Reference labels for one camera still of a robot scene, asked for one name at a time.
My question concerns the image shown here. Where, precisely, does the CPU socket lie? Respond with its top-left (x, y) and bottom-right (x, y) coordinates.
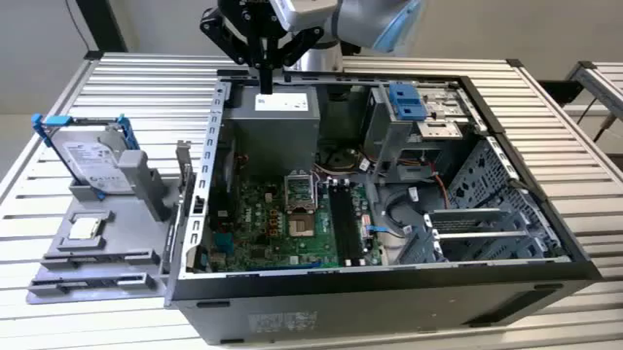
top-left (286, 212), bottom-right (318, 238)

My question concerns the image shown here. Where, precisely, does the black case fan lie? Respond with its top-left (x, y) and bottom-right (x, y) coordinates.
top-left (213, 140), bottom-right (240, 200)

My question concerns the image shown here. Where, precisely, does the aluminium slat side table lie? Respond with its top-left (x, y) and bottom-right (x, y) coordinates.
top-left (563, 61), bottom-right (623, 123)

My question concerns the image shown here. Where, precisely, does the black frame bracket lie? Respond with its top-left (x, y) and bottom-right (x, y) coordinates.
top-left (537, 79), bottom-right (580, 107)

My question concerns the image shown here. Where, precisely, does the silver CPU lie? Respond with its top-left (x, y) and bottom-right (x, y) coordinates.
top-left (66, 217), bottom-right (104, 240)

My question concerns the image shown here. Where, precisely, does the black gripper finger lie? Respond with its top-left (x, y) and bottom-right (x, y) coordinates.
top-left (265, 25), bottom-right (325, 94)
top-left (200, 9), bottom-right (268, 94)

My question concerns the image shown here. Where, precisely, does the metal socket cover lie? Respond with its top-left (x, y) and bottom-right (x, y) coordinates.
top-left (282, 174), bottom-right (318, 214)

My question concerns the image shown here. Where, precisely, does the green motherboard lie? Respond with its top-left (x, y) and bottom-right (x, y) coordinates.
top-left (208, 177), bottom-right (386, 273)

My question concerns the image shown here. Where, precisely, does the black upright post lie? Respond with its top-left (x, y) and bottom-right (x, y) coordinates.
top-left (74, 0), bottom-right (128, 54)

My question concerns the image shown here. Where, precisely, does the silver disk bay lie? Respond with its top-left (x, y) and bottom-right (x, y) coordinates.
top-left (396, 206), bottom-right (573, 264)

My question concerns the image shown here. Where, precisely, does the coloured power wire bundle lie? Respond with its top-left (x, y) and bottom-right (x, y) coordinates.
top-left (310, 144), bottom-right (390, 179)

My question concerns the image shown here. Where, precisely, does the blue plastic drive latch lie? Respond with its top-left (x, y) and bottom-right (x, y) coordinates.
top-left (388, 82), bottom-right (422, 121)

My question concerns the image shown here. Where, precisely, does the grey power supply unit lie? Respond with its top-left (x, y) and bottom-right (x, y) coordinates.
top-left (225, 85), bottom-right (322, 176)

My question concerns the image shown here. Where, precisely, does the grey parts rack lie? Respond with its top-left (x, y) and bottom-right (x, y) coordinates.
top-left (24, 149), bottom-right (198, 306)

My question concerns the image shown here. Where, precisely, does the grey metal drive cage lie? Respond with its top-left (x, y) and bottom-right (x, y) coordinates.
top-left (361, 80), bottom-right (482, 185)

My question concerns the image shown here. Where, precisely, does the hard disk in blue carrier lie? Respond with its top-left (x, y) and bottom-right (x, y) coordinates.
top-left (29, 113), bottom-right (142, 201)

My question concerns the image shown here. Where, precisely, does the black PC case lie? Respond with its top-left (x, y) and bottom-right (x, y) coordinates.
top-left (162, 69), bottom-right (604, 346)

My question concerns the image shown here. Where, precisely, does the orange wire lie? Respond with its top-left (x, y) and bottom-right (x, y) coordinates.
top-left (430, 170), bottom-right (452, 211)

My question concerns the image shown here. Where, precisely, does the thin cable with plug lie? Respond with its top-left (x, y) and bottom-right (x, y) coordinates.
top-left (592, 113), bottom-right (615, 142)

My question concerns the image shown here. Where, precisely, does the long blue expansion slot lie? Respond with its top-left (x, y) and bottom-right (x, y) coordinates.
top-left (245, 262), bottom-right (336, 273)

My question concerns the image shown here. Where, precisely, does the RAM slot with white clips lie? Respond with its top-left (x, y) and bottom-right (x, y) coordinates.
top-left (344, 178), bottom-right (369, 268)
top-left (332, 178), bottom-right (356, 268)

